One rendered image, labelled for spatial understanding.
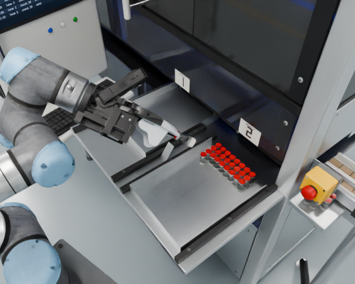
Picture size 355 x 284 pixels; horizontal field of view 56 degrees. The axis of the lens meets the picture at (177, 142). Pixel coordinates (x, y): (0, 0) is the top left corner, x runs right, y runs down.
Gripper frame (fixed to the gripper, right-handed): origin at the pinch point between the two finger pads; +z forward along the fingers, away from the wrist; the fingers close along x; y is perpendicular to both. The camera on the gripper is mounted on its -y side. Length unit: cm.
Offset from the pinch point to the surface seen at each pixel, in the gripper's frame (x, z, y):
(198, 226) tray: -22.7, 23.2, 17.7
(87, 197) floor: -148, 0, 33
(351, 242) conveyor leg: -21, 76, 3
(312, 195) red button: -6.2, 43.6, -2.1
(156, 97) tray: -64, 2, -23
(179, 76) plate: -46, 4, -29
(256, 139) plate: -21.7, 30.0, -13.4
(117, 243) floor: -123, 24, 48
